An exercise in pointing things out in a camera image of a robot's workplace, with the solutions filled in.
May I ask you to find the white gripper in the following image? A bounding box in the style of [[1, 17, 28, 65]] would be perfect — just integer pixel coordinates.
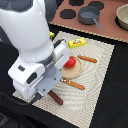
[[8, 39, 69, 102]]

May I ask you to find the brown toy sausage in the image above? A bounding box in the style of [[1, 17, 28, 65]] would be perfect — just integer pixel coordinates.
[[48, 90, 63, 105]]

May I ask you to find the red toy tomato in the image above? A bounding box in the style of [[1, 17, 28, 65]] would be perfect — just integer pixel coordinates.
[[65, 56, 76, 68]]

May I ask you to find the yellow toy butter box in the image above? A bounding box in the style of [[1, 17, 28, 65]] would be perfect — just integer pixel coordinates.
[[68, 38, 86, 48]]

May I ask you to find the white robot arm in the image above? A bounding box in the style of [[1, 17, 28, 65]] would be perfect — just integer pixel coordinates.
[[0, 0, 69, 103]]

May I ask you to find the tan wooden plate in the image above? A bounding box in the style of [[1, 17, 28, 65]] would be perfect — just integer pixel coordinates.
[[61, 57, 83, 79]]

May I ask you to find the beige woven placemat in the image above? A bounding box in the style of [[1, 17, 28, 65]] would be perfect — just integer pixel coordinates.
[[12, 30, 116, 128]]

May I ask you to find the black stove burner disc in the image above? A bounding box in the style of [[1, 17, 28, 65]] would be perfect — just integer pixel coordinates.
[[69, 0, 84, 6], [60, 9, 76, 19], [88, 1, 104, 10]]

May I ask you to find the pink toy stove board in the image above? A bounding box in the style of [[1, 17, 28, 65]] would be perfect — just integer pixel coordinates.
[[52, 0, 128, 42]]

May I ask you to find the beige bowl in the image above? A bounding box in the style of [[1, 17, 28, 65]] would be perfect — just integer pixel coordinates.
[[116, 4, 128, 30]]

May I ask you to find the toy fork orange handle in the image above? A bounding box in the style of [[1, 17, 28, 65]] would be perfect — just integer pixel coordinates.
[[61, 79, 85, 90]]

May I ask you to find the toy knife orange handle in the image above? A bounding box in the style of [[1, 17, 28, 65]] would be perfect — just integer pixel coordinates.
[[77, 55, 97, 63]]

